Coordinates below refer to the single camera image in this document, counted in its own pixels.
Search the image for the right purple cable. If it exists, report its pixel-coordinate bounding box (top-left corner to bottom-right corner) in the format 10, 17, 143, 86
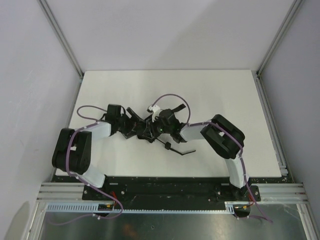
151, 93, 273, 223

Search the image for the grey slotted cable duct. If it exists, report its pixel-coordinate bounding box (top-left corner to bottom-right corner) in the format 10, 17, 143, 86
44, 201, 236, 214

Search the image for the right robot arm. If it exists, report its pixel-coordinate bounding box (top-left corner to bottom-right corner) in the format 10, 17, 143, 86
137, 109, 250, 190

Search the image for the aluminium frame post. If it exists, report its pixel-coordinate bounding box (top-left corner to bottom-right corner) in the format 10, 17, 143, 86
256, 0, 305, 77
37, 0, 84, 79

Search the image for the left aluminium frame post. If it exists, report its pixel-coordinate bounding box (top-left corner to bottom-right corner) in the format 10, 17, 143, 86
37, 0, 84, 79

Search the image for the black folding umbrella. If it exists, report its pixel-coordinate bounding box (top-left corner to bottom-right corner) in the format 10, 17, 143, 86
137, 103, 196, 156

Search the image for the aluminium table edge rail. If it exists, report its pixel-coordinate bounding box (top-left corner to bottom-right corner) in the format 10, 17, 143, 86
251, 71, 290, 177

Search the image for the right aluminium frame post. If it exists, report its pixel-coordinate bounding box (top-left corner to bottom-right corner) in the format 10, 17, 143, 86
256, 0, 305, 77

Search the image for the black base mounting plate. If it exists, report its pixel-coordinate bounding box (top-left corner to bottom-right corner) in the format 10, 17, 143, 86
82, 176, 261, 211

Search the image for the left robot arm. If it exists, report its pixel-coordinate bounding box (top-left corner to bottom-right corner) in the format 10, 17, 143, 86
52, 104, 145, 188

